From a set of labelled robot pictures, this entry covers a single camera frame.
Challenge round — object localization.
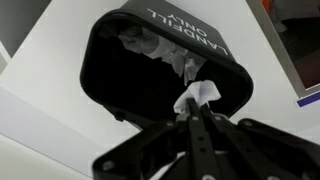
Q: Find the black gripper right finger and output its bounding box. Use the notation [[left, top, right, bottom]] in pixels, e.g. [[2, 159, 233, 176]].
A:
[[199, 103, 320, 180]]

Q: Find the metal framed counter slot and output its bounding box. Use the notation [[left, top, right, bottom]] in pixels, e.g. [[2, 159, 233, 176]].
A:
[[245, 0, 320, 99]]

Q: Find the black landfill trash bin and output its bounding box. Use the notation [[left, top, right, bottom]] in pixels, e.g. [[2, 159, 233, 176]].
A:
[[79, 0, 254, 131]]

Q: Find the white paper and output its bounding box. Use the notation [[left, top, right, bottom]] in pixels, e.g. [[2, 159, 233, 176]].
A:
[[173, 79, 222, 115], [118, 26, 208, 86]]

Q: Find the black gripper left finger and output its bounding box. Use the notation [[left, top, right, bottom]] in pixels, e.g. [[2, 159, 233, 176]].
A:
[[92, 97, 216, 180]]

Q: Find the blue strip label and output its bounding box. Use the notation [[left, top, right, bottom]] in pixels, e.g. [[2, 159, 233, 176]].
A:
[[294, 89, 320, 109]]

